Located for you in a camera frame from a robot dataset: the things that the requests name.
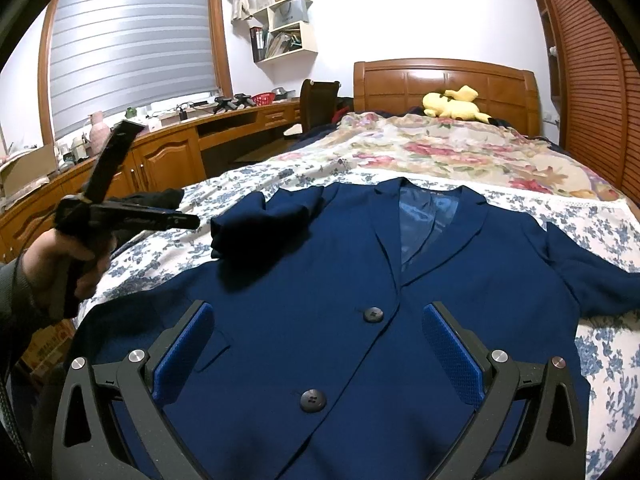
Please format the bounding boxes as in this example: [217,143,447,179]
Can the navy blue suit jacket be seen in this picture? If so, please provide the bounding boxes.
[70,179,639,479]

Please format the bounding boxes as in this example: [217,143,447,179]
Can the person's left hand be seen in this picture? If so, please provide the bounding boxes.
[21,229,116,307]

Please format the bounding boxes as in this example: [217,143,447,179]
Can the cardboard box on desk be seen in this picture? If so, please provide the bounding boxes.
[1,144,58,197]

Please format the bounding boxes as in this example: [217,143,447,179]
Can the pink vase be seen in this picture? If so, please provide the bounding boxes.
[89,112,111,156]

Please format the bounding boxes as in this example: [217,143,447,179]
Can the black folded garment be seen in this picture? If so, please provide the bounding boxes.
[107,188,184,210]

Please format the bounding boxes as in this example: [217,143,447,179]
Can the blue floral white bedsheet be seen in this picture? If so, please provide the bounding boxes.
[80,151,639,479]

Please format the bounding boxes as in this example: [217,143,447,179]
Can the long wooden desk cabinet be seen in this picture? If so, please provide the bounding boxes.
[1,99,299,262]

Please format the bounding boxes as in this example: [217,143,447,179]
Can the grey window blind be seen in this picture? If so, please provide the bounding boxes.
[49,0,218,138]

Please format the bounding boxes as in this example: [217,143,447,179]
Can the red basket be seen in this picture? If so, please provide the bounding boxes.
[252,91,276,106]

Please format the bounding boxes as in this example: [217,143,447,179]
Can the dark wooden chair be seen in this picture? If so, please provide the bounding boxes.
[283,79,341,136]

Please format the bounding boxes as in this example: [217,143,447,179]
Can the pink floral quilt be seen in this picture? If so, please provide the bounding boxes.
[320,112,622,202]

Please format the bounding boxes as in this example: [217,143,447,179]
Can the yellow plush toy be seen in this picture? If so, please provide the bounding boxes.
[422,86,490,124]

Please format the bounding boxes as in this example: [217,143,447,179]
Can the wooden headboard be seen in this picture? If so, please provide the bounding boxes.
[354,58,542,138]

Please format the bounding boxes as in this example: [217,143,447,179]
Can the wooden wardrobe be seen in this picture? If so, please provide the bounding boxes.
[536,0,639,202]

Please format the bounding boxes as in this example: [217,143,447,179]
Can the white wall shelf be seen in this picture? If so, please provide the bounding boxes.
[250,0,318,65]

